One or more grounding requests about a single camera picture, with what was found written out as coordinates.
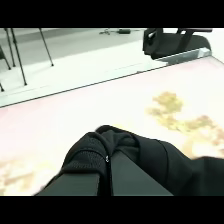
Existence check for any black tripod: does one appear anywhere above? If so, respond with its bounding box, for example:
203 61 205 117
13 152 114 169
0 28 55 93

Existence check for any black office chair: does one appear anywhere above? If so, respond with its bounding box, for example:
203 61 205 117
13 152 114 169
142 28 213 61

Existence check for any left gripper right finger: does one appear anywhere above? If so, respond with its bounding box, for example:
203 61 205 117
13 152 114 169
110 151 173 197

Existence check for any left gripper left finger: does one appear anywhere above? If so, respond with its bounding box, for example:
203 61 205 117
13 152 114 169
37 172 101 197

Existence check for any black garment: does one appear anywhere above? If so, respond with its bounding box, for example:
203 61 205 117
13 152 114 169
35 124 224 197

